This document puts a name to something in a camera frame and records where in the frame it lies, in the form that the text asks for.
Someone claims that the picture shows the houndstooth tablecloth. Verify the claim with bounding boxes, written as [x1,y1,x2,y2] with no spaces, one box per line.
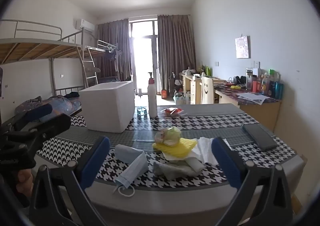
[36,103,304,190]

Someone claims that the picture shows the glass balcony door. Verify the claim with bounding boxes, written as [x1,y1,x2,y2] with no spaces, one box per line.
[129,17,158,96]

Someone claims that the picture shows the metal bunk bed with ladder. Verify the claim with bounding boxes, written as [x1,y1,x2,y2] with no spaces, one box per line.
[0,19,98,116]

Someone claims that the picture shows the green plastic bag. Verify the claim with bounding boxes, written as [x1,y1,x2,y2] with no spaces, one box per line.
[154,127,182,147]

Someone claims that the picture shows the black phone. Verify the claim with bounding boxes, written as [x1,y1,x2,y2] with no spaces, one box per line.
[242,123,278,152]

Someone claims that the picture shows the red snack packet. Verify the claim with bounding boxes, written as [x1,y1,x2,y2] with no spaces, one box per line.
[160,107,184,117]

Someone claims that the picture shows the blue face mask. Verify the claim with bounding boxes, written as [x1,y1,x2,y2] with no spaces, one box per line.
[112,152,150,196]

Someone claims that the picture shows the white folded cloth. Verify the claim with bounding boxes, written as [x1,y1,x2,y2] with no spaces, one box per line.
[162,152,208,173]

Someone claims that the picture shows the pink wall poster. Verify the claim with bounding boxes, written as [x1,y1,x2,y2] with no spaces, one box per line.
[235,35,251,59]

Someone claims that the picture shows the black folding trolley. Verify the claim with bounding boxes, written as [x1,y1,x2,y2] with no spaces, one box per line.
[168,72,177,94]

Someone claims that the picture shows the hanging dark clothes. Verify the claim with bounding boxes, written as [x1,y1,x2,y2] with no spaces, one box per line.
[104,49,123,77]

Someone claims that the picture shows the brown curtain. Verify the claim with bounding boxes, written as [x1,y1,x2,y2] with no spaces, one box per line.
[157,14,197,92]
[97,18,133,82]

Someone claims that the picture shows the cluster of toiletry bottles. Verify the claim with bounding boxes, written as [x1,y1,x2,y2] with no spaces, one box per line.
[246,67,284,99]

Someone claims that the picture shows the grey cloth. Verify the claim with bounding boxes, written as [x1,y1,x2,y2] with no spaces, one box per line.
[152,160,196,179]

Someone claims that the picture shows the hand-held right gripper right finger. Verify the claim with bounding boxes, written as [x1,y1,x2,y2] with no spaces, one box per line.
[211,137,293,226]

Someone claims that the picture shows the light blue folded cloth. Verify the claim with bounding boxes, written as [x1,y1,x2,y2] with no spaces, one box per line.
[114,144,145,164]

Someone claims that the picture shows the yellow cloth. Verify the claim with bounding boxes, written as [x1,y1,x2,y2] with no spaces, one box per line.
[152,137,198,159]

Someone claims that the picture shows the wooden chair with smiley face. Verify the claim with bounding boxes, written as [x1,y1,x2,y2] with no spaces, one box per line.
[201,76,215,105]

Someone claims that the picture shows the white paper towel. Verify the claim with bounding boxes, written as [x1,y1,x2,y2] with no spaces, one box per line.
[197,137,233,166]

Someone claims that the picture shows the white pump bottle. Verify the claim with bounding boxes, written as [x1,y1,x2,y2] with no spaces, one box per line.
[147,72,158,118]

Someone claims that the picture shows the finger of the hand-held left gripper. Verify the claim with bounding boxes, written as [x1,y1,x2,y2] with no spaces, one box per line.
[7,103,53,129]
[15,113,72,142]

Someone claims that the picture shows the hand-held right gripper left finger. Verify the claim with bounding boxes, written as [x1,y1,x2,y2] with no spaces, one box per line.
[29,136,110,226]

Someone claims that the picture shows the printed papers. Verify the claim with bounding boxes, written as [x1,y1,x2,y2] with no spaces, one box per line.
[236,92,272,106]

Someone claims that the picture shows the blue patterned quilt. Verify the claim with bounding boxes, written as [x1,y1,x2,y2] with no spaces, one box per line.
[15,96,82,117]

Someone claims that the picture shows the white foam box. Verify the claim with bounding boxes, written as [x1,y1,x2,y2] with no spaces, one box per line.
[79,81,135,133]

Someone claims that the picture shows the white air conditioner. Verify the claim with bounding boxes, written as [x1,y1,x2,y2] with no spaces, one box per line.
[76,19,95,32]

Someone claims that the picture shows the wooden desk with drawers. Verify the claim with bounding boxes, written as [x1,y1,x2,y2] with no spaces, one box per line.
[179,72,228,105]

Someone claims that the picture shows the wooden desk with patterned cover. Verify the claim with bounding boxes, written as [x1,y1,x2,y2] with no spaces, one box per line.
[214,84,282,132]

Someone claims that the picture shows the white bucket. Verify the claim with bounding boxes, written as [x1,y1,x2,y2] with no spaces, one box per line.
[174,91,187,106]

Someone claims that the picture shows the person's left hand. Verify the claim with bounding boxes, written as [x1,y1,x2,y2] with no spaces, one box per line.
[15,168,35,195]

